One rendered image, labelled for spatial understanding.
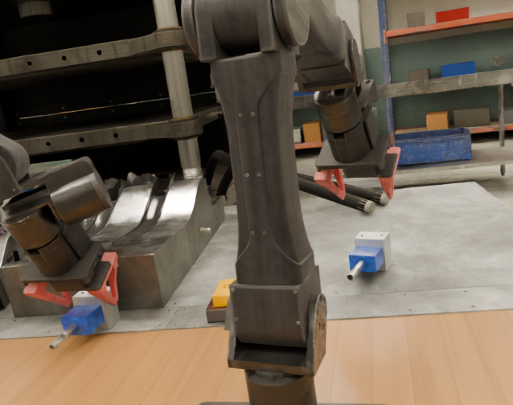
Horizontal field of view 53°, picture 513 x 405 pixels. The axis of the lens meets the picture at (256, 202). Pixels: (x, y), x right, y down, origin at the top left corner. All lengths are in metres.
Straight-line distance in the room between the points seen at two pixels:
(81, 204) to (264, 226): 0.29
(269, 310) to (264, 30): 0.23
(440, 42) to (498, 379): 6.86
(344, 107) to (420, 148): 3.77
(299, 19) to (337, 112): 0.28
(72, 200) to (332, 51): 0.36
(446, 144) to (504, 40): 3.14
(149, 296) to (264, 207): 0.44
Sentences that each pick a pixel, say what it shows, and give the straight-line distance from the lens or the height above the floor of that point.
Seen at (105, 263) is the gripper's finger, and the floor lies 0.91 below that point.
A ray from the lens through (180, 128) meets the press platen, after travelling 1.50.
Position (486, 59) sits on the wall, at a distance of 7.39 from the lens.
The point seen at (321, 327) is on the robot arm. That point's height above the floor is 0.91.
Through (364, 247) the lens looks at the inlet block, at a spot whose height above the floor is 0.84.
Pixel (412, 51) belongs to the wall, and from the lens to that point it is 7.35.
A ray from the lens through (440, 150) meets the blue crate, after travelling 4.48.
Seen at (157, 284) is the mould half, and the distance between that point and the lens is 0.82.
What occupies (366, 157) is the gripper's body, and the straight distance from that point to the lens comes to 0.76.
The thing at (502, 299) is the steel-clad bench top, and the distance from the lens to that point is 0.77.
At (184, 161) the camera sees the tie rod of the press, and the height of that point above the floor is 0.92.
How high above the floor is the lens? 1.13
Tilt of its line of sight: 13 degrees down
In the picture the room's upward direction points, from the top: 8 degrees counter-clockwise
